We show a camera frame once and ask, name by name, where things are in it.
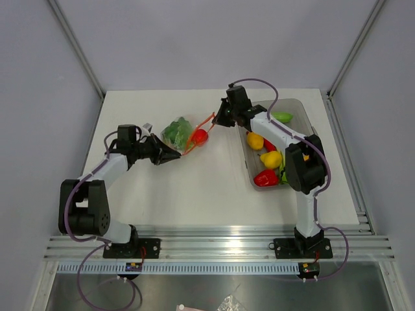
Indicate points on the left aluminium frame post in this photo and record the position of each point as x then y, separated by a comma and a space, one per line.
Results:
73, 42

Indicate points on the toy green cucumber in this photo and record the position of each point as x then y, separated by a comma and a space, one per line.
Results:
282, 117

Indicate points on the white slotted cable duct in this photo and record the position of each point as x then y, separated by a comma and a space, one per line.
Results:
182, 268

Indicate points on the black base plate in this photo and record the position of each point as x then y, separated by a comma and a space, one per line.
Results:
288, 248
149, 248

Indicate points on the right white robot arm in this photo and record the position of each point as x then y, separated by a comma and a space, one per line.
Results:
306, 167

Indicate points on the toy yellow pear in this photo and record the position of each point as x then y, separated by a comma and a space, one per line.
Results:
271, 160

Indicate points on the aluminium frame post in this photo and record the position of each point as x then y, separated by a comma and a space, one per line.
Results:
356, 47
73, 42

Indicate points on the toy red chili pepper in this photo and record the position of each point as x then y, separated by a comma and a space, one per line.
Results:
269, 147

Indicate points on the clear zip top bag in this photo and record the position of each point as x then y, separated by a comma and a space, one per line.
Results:
197, 120

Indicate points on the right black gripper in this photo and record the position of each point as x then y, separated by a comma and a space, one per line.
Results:
220, 118

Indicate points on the right aluminium frame post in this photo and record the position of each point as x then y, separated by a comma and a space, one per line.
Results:
356, 47

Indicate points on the crumpled clear plastic wrap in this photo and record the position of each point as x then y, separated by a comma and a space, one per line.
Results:
230, 303

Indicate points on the grey plastic food bin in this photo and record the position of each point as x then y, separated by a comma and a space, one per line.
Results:
300, 123

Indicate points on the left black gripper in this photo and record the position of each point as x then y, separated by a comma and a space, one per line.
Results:
161, 153

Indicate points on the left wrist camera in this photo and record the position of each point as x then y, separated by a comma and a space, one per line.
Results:
147, 128

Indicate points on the toy red bell pepper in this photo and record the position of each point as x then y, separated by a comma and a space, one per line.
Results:
266, 178

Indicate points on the toy napa cabbage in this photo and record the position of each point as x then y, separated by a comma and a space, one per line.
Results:
177, 134

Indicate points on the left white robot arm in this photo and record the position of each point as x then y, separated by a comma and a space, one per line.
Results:
84, 211

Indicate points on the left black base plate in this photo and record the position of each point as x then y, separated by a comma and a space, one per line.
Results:
149, 248

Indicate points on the toy green watermelon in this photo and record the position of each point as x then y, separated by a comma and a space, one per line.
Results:
282, 175

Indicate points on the aluminium mounting rail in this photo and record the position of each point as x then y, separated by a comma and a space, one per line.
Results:
251, 243

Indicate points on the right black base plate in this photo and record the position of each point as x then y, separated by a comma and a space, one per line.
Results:
288, 248

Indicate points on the toy yellow potato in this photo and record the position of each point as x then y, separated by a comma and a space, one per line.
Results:
254, 141

